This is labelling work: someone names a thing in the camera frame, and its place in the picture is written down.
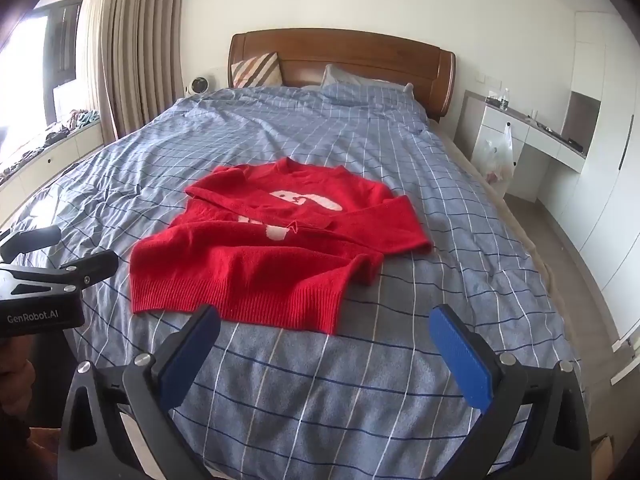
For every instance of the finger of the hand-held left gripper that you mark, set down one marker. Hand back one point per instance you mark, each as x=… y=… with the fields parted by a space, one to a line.
x=90 y=265
x=30 y=242

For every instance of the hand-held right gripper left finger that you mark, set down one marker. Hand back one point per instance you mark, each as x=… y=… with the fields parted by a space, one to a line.
x=187 y=355

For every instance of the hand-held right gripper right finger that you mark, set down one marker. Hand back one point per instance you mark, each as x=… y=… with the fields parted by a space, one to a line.
x=462 y=355

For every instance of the red knit sweater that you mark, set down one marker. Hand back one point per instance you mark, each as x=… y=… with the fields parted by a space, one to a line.
x=260 y=265

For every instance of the pile of clothes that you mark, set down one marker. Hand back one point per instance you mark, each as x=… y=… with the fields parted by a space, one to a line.
x=60 y=127

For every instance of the person's left hand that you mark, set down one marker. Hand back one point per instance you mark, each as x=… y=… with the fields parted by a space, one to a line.
x=12 y=375

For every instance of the white window seat cabinet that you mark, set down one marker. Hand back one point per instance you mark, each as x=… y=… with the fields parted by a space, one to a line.
x=45 y=157

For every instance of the beige mattress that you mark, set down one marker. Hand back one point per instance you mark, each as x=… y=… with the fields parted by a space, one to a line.
x=500 y=195

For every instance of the white plastic bag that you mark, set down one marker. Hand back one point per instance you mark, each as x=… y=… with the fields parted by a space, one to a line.
x=497 y=157

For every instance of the small white round fan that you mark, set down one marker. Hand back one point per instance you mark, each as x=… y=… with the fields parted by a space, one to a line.
x=201 y=85

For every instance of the white desk with drawers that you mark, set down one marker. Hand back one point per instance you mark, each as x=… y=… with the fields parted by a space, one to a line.
x=525 y=145

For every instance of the beige curtain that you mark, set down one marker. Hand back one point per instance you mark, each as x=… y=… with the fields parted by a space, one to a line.
x=137 y=45

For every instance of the blue plaid duvet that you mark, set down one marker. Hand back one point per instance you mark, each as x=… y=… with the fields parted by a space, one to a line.
x=350 y=150

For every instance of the striped cushion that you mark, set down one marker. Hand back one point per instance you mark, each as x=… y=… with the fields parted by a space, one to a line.
x=257 y=71

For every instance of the white wardrobe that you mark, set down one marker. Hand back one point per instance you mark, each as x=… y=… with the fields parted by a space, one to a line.
x=600 y=135

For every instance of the clear plastic bottle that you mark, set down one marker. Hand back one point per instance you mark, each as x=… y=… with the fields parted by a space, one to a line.
x=505 y=99

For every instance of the blue checked pillow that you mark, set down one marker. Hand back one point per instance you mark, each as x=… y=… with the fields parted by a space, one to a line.
x=350 y=80

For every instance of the wooden headboard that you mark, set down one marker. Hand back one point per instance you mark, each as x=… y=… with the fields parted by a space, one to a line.
x=360 y=57

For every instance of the white wall socket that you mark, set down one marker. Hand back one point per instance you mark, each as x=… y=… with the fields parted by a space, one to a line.
x=489 y=79

